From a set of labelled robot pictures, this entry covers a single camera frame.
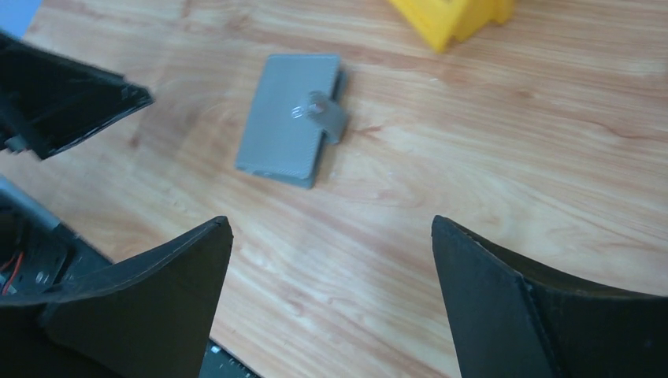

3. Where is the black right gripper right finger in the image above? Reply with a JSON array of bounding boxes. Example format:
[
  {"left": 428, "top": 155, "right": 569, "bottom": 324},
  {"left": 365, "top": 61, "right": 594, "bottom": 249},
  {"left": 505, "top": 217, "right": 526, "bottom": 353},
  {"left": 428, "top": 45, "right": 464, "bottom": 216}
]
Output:
[{"left": 431, "top": 216, "right": 667, "bottom": 377}]

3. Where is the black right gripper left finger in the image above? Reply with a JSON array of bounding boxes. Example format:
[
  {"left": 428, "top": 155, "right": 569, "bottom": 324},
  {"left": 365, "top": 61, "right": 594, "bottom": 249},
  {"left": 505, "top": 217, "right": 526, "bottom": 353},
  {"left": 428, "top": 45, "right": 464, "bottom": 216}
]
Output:
[{"left": 1, "top": 216, "right": 233, "bottom": 377}]

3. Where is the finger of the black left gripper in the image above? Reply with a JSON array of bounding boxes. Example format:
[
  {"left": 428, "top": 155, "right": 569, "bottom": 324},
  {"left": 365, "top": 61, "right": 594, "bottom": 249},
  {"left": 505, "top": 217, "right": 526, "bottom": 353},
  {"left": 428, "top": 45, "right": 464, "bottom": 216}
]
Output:
[{"left": 1, "top": 32, "right": 154, "bottom": 160}]

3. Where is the yellow plastic bin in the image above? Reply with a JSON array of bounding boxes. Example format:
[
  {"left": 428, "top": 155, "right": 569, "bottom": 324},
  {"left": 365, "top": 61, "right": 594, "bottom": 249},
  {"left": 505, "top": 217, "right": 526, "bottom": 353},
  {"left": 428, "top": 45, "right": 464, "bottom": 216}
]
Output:
[{"left": 390, "top": 0, "right": 516, "bottom": 53}]

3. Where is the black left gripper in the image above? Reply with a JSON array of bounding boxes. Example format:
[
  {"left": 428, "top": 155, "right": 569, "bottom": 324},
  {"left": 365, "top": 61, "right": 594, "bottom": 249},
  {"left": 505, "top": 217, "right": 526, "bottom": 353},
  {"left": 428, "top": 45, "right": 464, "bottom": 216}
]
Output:
[{"left": 1, "top": 176, "right": 113, "bottom": 301}]

